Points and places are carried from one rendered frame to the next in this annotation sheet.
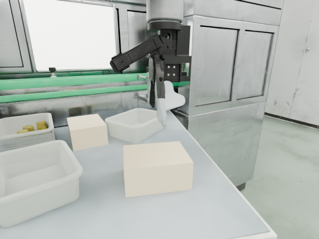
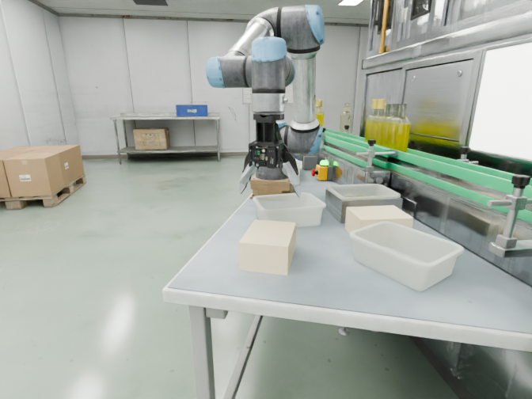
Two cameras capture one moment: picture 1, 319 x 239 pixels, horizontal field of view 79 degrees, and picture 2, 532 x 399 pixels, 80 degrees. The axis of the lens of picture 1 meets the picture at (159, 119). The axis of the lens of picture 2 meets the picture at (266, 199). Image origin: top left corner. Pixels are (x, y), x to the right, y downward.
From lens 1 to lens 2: 1.01 m
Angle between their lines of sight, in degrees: 105
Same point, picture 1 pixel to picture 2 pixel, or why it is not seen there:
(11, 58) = (454, 130)
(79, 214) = not seen: hidden behind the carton
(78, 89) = (453, 184)
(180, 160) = (246, 237)
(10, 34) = (462, 102)
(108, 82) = (492, 188)
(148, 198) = not seen: hidden behind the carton
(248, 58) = not seen: outside the picture
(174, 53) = (260, 140)
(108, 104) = (473, 225)
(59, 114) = (422, 206)
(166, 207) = (230, 255)
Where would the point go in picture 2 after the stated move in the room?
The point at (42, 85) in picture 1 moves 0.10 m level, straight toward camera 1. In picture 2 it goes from (425, 165) to (398, 165)
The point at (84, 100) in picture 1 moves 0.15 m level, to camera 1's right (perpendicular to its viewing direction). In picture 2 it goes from (447, 200) to (455, 216)
